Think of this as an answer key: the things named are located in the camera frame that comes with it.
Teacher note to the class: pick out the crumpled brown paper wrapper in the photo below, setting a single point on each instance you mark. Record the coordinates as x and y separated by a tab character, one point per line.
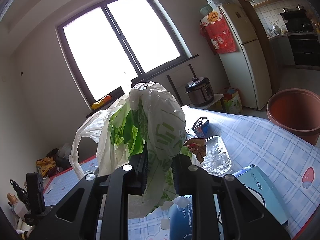
197	146

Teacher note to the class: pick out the cream two-door refrigerator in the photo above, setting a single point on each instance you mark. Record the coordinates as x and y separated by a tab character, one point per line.
246	68

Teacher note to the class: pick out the colourful bag by refrigerator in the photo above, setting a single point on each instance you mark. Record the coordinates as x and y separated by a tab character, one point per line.
232	101

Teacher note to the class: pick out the white boxes on refrigerator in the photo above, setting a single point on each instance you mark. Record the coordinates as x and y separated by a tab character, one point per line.
214	5

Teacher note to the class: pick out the white green plastic bag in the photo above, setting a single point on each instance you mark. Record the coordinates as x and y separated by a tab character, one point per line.
148	116

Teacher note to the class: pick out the yellow orange item on sill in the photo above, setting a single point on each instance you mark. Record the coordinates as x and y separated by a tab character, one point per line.
101	102

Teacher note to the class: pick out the black kitchen stove unit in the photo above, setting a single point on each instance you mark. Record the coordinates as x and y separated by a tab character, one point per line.
303	40

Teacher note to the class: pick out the blue snack cup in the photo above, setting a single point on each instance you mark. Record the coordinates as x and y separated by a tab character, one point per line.
200	127

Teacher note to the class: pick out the red cloth on refrigerator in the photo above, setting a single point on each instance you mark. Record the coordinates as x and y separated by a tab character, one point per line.
215	30

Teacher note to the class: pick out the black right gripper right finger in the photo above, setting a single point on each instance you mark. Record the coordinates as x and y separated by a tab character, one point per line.
192	180

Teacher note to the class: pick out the brown plastic trash bucket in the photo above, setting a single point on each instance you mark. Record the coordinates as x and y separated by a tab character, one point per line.
297	111

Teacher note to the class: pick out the small white side table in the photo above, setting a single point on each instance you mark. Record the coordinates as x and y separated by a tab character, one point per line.
216	98

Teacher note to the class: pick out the clear plastic tray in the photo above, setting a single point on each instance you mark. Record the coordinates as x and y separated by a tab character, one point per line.
217	161

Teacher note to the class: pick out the dark framed window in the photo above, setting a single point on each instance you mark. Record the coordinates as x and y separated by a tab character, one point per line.
115	44

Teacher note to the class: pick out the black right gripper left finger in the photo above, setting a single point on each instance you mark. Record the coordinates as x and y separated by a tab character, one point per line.
97	207

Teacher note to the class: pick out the blue carton box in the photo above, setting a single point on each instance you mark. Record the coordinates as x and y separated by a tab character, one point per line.
260	194

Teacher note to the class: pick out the blue plaid tablecloth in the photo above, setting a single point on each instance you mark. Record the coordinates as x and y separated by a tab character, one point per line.
232	141

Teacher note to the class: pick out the silver pressure cooker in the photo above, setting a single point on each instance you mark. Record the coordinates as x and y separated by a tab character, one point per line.
199	90

